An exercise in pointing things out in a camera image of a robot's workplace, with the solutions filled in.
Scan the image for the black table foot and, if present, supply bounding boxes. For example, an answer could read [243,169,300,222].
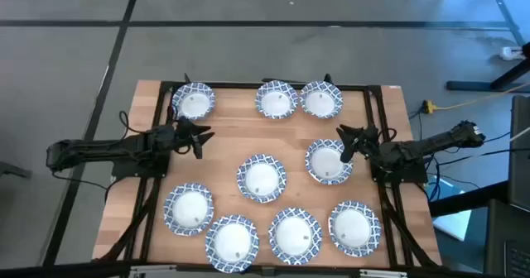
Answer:
[446,41,530,93]

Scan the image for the grey chair leg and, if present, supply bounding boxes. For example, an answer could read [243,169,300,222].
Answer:
[0,161,32,179]

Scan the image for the silver metal bracket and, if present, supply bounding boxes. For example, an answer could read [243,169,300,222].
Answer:
[359,268,409,278]
[130,264,178,278]

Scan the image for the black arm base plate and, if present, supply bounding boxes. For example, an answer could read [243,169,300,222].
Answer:
[110,150,171,179]
[369,150,429,185]

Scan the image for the white power strip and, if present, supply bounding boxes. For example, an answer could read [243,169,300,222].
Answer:
[499,46,523,61]

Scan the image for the black computer monitor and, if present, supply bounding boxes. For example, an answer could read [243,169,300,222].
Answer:
[507,94,530,213]

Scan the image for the white sheet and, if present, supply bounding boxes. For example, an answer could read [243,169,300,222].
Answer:
[432,176,473,242]

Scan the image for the black floor cable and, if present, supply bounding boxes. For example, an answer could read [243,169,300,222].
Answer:
[51,170,116,201]

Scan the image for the blue cable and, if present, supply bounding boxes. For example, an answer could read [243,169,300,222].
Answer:
[429,156,442,203]

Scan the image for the black keyboard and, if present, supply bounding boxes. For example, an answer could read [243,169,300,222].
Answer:
[503,240,530,278]

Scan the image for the blue patterned paper bowl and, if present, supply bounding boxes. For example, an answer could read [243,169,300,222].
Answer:
[254,79,300,120]
[299,80,345,120]
[171,82,217,122]
[236,153,287,204]
[162,182,215,237]
[327,200,383,258]
[305,138,355,186]
[205,214,261,274]
[267,207,323,266]

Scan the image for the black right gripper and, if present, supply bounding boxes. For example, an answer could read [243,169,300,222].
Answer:
[336,124,382,164]

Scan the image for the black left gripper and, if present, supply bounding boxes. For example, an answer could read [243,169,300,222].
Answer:
[167,117,215,160]

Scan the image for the black aluminium table frame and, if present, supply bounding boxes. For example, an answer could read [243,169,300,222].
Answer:
[93,73,442,278]

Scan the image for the black side desk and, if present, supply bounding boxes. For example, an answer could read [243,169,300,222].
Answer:
[428,180,530,278]

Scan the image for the yellow extension cable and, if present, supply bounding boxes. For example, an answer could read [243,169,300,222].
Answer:
[434,82,530,112]

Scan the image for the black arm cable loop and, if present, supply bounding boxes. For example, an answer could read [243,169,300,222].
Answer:
[118,110,144,137]

